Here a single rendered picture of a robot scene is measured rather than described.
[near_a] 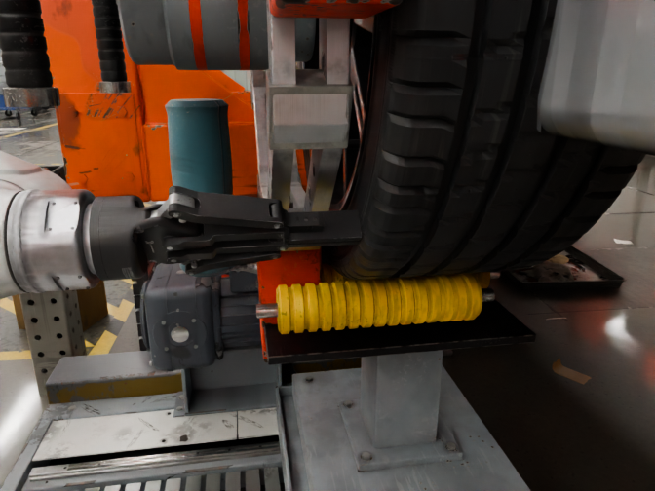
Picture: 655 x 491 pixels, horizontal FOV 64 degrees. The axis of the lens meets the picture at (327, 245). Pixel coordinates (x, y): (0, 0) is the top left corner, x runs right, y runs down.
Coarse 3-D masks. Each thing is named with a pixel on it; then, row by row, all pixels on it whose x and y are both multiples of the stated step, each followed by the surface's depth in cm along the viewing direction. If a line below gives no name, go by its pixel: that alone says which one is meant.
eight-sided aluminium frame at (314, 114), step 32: (288, 32) 39; (320, 32) 42; (288, 64) 40; (320, 64) 43; (256, 96) 86; (288, 96) 40; (320, 96) 41; (352, 96) 41; (256, 128) 83; (288, 128) 41; (320, 128) 42; (288, 160) 45; (320, 160) 46; (288, 192) 50; (320, 192) 50
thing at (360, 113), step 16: (352, 32) 59; (368, 32) 58; (352, 48) 60; (368, 48) 60; (304, 64) 87; (352, 64) 60; (368, 64) 58; (352, 80) 60; (368, 80) 45; (368, 96) 45; (352, 112) 66; (352, 128) 66; (352, 160) 67; (336, 176) 79; (352, 176) 54; (336, 192) 74; (352, 192) 54; (336, 208) 63
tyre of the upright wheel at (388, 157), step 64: (448, 0) 34; (512, 0) 35; (384, 64) 39; (448, 64) 36; (512, 64) 37; (384, 128) 40; (448, 128) 39; (512, 128) 41; (384, 192) 43; (448, 192) 44; (512, 192) 44; (576, 192) 47; (384, 256) 51; (448, 256) 55; (512, 256) 55
